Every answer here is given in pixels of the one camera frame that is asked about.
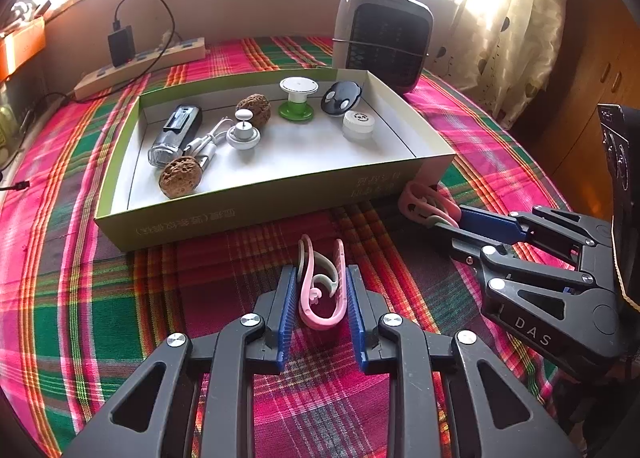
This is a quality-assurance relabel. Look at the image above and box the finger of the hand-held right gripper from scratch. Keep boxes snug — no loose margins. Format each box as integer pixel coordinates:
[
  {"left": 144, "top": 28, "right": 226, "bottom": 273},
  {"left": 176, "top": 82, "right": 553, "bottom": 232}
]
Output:
[
  {"left": 459, "top": 205, "right": 613, "bottom": 269},
  {"left": 432, "top": 219, "right": 601, "bottom": 319}
]

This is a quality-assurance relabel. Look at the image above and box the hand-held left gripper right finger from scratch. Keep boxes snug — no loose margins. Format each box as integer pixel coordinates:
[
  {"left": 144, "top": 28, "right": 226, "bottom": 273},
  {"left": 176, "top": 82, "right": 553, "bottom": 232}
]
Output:
[{"left": 347, "top": 265, "right": 583, "bottom": 458}]

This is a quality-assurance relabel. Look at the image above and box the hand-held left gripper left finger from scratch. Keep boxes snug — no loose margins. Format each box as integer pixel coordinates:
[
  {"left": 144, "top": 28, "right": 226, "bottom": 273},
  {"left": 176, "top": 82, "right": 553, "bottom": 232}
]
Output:
[{"left": 62, "top": 265, "right": 299, "bottom": 458}]

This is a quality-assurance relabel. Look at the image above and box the wide pink clip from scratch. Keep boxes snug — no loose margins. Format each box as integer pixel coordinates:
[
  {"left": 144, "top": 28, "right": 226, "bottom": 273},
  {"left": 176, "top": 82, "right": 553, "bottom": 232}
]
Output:
[{"left": 297, "top": 234, "right": 347, "bottom": 330}]

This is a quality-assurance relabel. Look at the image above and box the green white cardboard box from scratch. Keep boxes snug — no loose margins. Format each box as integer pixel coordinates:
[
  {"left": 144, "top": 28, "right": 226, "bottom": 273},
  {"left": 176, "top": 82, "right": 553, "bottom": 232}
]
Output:
[{"left": 94, "top": 67, "right": 457, "bottom": 253}]

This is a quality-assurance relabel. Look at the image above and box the small white round jar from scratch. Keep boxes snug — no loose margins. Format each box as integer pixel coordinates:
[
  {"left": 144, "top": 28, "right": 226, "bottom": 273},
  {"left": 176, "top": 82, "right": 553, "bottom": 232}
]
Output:
[{"left": 342, "top": 110, "right": 378, "bottom": 142}]

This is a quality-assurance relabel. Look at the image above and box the carved brown walnut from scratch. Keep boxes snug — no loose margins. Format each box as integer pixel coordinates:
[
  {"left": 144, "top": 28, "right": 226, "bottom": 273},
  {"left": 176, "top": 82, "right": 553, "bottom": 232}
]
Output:
[
  {"left": 159, "top": 154, "right": 205, "bottom": 199},
  {"left": 235, "top": 93, "right": 272, "bottom": 129}
]

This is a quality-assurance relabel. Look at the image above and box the small white plunger knob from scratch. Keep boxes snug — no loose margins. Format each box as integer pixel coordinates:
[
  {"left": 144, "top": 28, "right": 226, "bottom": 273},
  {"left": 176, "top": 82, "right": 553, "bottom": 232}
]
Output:
[{"left": 226, "top": 109, "right": 262, "bottom": 150}]

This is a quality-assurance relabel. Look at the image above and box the black round device white rim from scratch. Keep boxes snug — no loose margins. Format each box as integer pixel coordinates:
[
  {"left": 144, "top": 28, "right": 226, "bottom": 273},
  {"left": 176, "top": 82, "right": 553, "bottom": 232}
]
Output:
[{"left": 320, "top": 81, "right": 362, "bottom": 116}]

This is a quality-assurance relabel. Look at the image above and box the white usb cable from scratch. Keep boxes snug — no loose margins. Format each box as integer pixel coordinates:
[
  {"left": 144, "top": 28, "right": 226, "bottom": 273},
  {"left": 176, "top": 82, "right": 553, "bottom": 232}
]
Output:
[{"left": 182, "top": 117, "right": 236, "bottom": 171}]

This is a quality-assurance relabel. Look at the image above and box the black pocket microscope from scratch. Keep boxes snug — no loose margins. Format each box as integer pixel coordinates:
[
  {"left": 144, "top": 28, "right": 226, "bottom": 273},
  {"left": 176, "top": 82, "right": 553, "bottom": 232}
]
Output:
[{"left": 147, "top": 106, "right": 203, "bottom": 169}]

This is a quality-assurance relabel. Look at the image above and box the green spool white top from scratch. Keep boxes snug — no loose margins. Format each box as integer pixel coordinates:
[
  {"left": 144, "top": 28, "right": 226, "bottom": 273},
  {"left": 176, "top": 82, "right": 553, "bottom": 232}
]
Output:
[{"left": 278, "top": 77, "right": 319, "bottom": 121}]

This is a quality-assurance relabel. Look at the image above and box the plaid tablecloth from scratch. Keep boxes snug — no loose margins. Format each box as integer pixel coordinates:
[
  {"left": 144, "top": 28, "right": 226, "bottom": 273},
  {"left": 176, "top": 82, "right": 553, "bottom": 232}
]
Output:
[{"left": 0, "top": 36, "right": 576, "bottom": 458}]

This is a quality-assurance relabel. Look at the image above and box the cream dotted curtain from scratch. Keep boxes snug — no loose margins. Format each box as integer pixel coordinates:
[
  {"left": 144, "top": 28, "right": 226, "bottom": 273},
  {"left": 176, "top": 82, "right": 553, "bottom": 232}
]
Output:
[{"left": 452, "top": 0, "right": 573, "bottom": 131}]

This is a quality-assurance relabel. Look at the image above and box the grey fan heater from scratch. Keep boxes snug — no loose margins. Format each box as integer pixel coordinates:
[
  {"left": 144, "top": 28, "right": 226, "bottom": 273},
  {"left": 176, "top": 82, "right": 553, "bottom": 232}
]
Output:
[{"left": 332, "top": 0, "right": 435, "bottom": 95}]

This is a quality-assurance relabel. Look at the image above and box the beige power strip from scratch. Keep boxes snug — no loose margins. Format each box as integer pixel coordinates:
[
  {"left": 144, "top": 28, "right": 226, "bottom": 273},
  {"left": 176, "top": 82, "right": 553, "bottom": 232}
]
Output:
[{"left": 73, "top": 36, "right": 207, "bottom": 100}]

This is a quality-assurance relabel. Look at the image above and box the black power adapter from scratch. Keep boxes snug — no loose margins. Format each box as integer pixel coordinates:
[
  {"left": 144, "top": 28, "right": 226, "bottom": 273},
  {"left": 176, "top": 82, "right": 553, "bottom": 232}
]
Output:
[{"left": 108, "top": 26, "right": 137, "bottom": 68}]

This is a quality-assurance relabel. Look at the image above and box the orange box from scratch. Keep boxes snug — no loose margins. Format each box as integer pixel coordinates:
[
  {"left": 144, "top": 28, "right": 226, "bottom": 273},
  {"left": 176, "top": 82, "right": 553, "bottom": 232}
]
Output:
[{"left": 0, "top": 18, "right": 47, "bottom": 82}]

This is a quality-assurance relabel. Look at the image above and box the tan cord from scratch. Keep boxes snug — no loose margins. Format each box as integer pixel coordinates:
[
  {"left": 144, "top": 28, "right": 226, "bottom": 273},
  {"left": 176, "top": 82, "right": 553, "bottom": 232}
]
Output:
[{"left": 607, "top": 215, "right": 640, "bottom": 311}]

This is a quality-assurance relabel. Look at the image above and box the black cable with plug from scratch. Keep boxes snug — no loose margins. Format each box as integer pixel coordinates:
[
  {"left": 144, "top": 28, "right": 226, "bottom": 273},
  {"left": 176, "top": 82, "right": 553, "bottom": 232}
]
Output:
[{"left": 0, "top": 91, "right": 76, "bottom": 191}]

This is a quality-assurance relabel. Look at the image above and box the black charger cable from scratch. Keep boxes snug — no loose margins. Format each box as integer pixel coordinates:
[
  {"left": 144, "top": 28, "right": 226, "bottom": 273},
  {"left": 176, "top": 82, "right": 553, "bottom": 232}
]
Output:
[{"left": 112, "top": 0, "right": 176, "bottom": 76}]

